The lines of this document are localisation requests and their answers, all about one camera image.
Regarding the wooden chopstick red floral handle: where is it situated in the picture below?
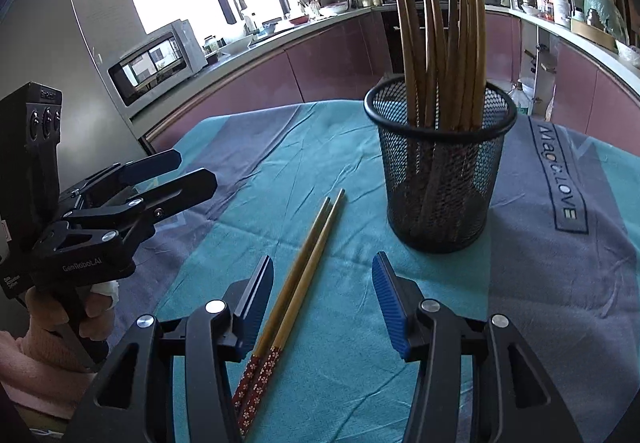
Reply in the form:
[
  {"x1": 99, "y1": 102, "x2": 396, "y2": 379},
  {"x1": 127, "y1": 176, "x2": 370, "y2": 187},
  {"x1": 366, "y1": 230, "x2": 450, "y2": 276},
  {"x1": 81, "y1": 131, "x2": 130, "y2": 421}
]
[
  {"x1": 239, "y1": 188, "x2": 347, "y2": 439},
  {"x1": 231, "y1": 196, "x2": 332, "y2": 411}
]

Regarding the black mesh utensil holder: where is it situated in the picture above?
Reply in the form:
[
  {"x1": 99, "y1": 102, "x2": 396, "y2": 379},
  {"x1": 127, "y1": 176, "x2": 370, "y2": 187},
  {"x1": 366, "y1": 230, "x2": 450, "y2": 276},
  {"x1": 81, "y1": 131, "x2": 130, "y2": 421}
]
[{"x1": 363, "y1": 74, "x2": 518, "y2": 254}]

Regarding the cooking oil bottle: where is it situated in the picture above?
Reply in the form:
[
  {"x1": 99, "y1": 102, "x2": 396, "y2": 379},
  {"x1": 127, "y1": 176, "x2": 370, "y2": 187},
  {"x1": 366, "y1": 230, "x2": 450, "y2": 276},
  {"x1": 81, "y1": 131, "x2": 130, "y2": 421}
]
[{"x1": 507, "y1": 82, "x2": 533, "y2": 116}]

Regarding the person's left hand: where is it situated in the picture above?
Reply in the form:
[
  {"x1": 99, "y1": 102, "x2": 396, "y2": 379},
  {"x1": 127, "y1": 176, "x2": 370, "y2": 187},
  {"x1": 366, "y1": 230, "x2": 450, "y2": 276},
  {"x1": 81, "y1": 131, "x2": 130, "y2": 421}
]
[{"x1": 22, "y1": 279, "x2": 120, "y2": 364}]

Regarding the white plastic bag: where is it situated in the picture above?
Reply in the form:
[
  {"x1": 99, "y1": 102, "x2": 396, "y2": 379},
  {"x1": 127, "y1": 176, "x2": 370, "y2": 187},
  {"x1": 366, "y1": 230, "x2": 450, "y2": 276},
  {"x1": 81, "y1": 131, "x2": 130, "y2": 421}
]
[{"x1": 616, "y1": 40, "x2": 640, "y2": 68}]

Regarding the teal and grey tablecloth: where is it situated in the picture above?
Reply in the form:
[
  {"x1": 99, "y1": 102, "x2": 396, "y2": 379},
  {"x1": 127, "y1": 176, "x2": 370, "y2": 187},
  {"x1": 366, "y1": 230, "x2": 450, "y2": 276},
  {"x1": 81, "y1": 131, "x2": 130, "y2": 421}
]
[{"x1": 117, "y1": 98, "x2": 640, "y2": 443}]

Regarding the bunch of brown chopsticks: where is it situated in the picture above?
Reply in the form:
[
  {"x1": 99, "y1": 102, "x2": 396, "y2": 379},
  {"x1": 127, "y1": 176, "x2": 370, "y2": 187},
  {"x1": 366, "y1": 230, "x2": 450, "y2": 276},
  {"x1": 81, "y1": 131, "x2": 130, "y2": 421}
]
[{"x1": 387, "y1": 0, "x2": 488, "y2": 244}]

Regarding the black built-in oven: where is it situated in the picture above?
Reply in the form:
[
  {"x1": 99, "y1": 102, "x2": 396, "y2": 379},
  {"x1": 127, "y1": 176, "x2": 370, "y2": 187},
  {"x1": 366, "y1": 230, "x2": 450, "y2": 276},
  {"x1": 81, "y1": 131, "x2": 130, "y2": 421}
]
[{"x1": 381, "y1": 9, "x2": 488, "y2": 76}]

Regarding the green appliance under plastic cover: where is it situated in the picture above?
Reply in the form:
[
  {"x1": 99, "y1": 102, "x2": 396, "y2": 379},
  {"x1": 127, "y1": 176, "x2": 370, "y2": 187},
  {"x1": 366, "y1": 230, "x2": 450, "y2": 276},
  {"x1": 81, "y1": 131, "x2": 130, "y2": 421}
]
[{"x1": 584, "y1": 0, "x2": 626, "y2": 41}]

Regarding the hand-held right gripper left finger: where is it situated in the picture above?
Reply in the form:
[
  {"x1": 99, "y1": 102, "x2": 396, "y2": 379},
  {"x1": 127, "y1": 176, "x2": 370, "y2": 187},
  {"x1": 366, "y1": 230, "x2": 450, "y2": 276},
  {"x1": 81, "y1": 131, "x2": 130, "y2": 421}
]
[{"x1": 72, "y1": 254, "x2": 276, "y2": 443}]

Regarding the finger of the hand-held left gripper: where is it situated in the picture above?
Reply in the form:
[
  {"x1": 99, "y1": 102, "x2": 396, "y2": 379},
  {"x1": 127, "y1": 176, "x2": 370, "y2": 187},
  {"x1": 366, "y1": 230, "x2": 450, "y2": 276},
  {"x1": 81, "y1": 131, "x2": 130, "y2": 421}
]
[
  {"x1": 59, "y1": 149, "x2": 182, "y2": 208},
  {"x1": 32, "y1": 168, "x2": 218, "y2": 269}
]

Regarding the pink kitchen base cabinet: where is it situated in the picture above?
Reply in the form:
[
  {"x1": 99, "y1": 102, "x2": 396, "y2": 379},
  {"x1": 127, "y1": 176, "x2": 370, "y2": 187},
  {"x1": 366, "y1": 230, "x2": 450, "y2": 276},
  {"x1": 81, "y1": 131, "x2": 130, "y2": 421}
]
[
  {"x1": 485, "y1": 10, "x2": 640, "y2": 144},
  {"x1": 145, "y1": 12, "x2": 386, "y2": 144}
]

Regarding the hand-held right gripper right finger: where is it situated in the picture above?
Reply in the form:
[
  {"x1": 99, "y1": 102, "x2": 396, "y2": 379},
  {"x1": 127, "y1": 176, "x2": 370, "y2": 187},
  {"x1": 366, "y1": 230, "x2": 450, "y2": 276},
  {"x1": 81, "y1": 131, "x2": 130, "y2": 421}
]
[{"x1": 371, "y1": 251, "x2": 583, "y2": 443}]

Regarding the silver microwave oven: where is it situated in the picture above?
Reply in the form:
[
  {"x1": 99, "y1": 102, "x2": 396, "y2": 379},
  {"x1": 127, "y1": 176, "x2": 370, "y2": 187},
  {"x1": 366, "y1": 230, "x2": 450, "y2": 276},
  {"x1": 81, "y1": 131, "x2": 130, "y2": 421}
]
[{"x1": 107, "y1": 19, "x2": 207, "y2": 108}]

